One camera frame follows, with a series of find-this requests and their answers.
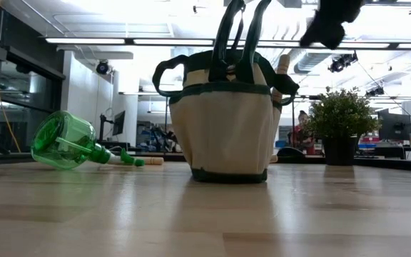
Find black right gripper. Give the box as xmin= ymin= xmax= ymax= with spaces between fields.
xmin=299 ymin=0 xmax=366 ymax=51

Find green-handled pruning shears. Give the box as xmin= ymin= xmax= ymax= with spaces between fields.
xmin=208 ymin=0 xmax=273 ymax=85

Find cream canvas green-trimmed garden bag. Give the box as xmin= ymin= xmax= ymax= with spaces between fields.
xmin=151 ymin=49 xmax=301 ymax=185

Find green plastic spray bottle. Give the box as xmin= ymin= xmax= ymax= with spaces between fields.
xmin=29 ymin=109 xmax=146 ymax=171

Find dark monitor on arm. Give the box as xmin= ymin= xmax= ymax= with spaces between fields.
xmin=111 ymin=110 xmax=126 ymax=137

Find small potted green plant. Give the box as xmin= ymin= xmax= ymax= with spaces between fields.
xmin=300 ymin=85 xmax=381 ymax=166

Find person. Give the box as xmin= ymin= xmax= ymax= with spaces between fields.
xmin=290 ymin=109 xmax=316 ymax=155

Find large dark monitor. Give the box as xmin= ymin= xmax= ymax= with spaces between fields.
xmin=377 ymin=108 xmax=411 ymax=143

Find overhead light bar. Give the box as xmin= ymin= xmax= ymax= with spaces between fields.
xmin=44 ymin=36 xmax=411 ymax=51

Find silver ceiling air duct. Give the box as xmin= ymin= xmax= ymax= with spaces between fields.
xmin=293 ymin=49 xmax=332 ymax=75

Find black overhead camera cluster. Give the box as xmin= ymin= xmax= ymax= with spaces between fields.
xmin=365 ymin=86 xmax=385 ymax=98
xmin=328 ymin=51 xmax=360 ymax=74

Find black ceiling-mounted camera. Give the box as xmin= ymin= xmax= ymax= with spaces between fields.
xmin=95 ymin=59 xmax=111 ymax=76

